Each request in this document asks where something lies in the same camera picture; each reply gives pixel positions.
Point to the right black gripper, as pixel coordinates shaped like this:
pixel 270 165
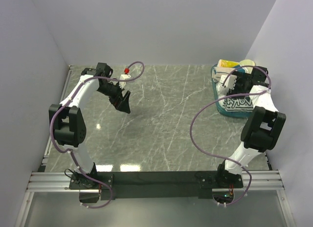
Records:
pixel 240 76

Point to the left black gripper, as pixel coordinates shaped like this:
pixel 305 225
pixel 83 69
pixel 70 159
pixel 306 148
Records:
pixel 121 102

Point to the white terry towel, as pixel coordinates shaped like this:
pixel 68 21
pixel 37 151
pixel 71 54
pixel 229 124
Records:
pixel 221 90

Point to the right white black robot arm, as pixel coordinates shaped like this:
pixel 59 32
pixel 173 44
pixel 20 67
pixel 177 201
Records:
pixel 263 127

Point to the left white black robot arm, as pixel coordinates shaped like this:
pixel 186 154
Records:
pixel 67 122

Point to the black white striped rolled towel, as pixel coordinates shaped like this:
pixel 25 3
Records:
pixel 237 104

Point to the pale yellow rolled towel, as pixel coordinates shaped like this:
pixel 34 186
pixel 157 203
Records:
pixel 247 65

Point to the yellow patterned rolled towel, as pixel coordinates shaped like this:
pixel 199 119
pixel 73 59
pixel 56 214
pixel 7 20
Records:
pixel 227 64

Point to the beige teal rolled towel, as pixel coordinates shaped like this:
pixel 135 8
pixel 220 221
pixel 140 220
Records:
pixel 217 72

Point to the teal tray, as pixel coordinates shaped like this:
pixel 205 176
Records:
pixel 219 104

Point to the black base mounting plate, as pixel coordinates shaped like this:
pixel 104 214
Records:
pixel 166 184

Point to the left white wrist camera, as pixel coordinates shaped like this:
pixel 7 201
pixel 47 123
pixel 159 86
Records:
pixel 125 78

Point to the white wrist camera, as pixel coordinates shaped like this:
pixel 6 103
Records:
pixel 125 78
pixel 228 81

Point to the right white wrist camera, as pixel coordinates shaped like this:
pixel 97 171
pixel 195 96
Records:
pixel 228 81

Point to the aluminium rail frame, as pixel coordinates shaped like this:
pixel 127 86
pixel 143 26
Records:
pixel 153 137

